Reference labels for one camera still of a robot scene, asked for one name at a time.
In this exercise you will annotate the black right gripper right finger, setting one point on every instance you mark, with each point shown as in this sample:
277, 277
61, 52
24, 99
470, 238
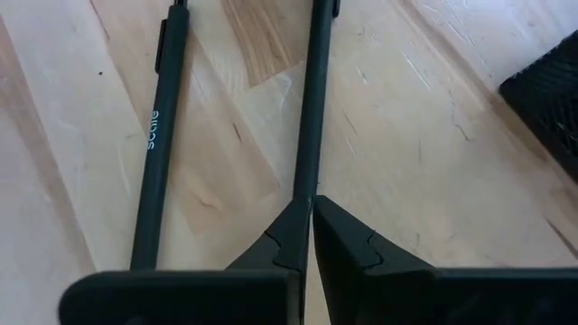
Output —
347, 248

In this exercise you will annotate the black mesh desk organizer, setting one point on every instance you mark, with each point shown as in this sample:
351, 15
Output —
551, 104

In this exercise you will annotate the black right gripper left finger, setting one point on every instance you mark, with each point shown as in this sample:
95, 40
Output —
284, 244

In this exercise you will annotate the black pen white print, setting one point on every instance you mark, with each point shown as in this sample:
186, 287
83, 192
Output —
314, 99
160, 149

